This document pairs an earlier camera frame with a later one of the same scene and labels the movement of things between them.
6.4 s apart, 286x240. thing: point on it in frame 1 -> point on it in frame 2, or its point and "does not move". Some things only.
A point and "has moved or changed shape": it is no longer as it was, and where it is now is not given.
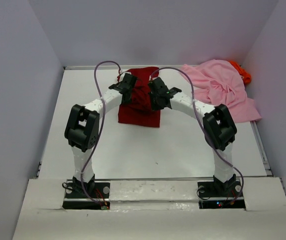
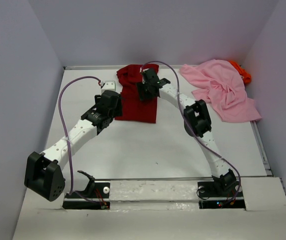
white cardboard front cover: [156, 210] does not move
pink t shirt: [219, 82] does not move
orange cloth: [246, 77] does not move
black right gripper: [155, 107] -> [141, 87]
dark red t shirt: [137, 108] has moved or changed shape
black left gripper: [126, 102] -> [118, 110]
